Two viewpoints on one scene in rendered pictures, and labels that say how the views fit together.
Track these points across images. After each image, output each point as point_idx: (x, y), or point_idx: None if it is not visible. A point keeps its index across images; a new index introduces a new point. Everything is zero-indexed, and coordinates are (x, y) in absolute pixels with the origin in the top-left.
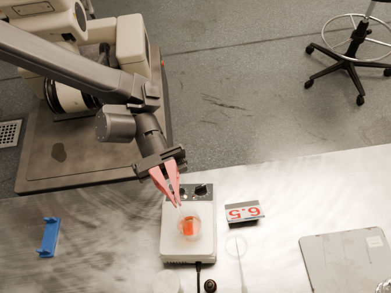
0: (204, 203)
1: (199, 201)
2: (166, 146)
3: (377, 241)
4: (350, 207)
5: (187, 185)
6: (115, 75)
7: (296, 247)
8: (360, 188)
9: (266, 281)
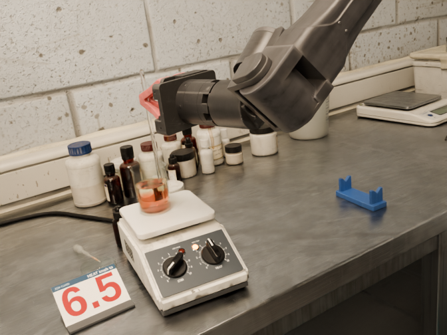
0: (151, 230)
1: (166, 244)
2: (185, 92)
3: None
4: None
5: (209, 276)
6: (304, 22)
7: (0, 309)
8: None
9: (51, 269)
